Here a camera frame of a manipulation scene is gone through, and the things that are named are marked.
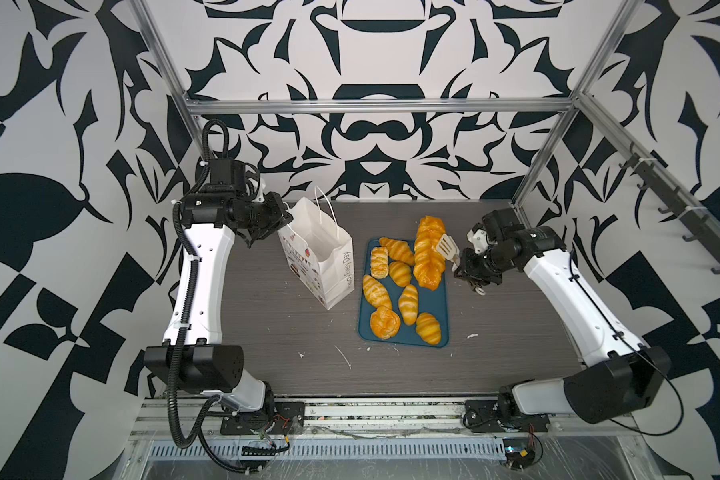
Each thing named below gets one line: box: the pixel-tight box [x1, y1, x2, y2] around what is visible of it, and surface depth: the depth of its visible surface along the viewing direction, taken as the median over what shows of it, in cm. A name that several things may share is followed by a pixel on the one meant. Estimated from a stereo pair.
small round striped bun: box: [389, 261, 412, 287], surface depth 98 cm
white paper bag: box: [277, 185, 355, 310], surface depth 83 cm
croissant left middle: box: [362, 274, 393, 309], surface depth 93 cm
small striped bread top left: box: [370, 246, 389, 279], surface depth 101 cm
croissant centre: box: [398, 284, 419, 326], surface depth 92 cm
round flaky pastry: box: [370, 306, 401, 339], surface depth 87 cm
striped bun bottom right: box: [416, 312, 441, 345], surface depth 87 cm
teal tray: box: [358, 238, 449, 348], surface depth 93 cm
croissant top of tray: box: [379, 237, 415, 265], surface depth 103 cm
